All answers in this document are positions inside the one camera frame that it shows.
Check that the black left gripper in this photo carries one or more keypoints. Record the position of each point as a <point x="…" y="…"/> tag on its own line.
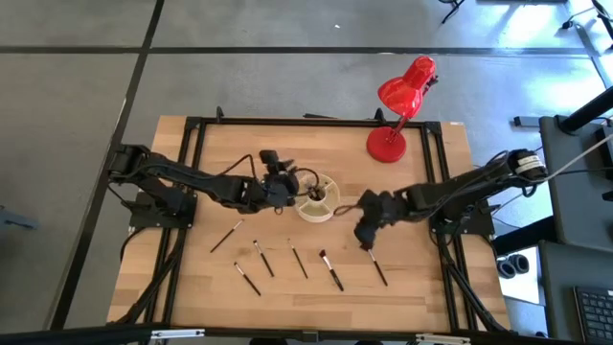
<point x="280" y="191"/>

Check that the black office chair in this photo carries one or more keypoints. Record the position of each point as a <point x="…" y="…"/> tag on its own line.
<point x="450" y="7"/>

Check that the black headphones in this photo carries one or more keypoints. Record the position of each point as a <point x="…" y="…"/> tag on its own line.
<point x="512" y="266"/>

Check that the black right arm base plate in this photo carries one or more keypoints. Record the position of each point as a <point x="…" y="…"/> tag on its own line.
<point x="479" y="225"/>

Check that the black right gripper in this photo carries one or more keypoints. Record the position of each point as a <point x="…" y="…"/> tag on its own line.
<point x="371" y="225"/>

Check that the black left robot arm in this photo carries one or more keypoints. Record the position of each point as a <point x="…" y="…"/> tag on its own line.
<point x="191" y="179"/>

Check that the silver frame bracket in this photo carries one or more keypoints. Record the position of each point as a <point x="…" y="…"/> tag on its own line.
<point x="443" y="339"/>
<point x="177" y="334"/>

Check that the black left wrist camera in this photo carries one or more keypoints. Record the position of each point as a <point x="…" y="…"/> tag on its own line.
<point x="274" y="160"/>

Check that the black frame hook bracket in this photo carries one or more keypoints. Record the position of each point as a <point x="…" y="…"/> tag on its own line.
<point x="379" y="115"/>
<point x="219" y="114"/>

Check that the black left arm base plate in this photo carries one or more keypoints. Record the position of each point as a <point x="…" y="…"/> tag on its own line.
<point x="163" y="218"/>

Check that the black keyboard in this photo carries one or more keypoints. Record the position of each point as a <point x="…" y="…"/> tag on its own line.
<point x="596" y="314"/>

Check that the red bristle makeup brush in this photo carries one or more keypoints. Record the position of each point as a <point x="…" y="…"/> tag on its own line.
<point x="332" y="271"/>

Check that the grey desk with keyboard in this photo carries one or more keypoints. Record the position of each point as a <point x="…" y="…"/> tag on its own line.
<point x="558" y="287"/>

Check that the cream round divided organizer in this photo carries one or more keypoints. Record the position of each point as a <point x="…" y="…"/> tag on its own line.
<point x="318" y="213"/>

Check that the red desk lamp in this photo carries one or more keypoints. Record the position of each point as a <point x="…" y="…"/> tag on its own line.
<point x="387" y="144"/>

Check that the grey desk with black post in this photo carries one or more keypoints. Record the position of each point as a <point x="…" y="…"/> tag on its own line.
<point x="574" y="191"/>

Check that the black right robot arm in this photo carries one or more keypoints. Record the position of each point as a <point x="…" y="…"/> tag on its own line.
<point x="460" y="189"/>

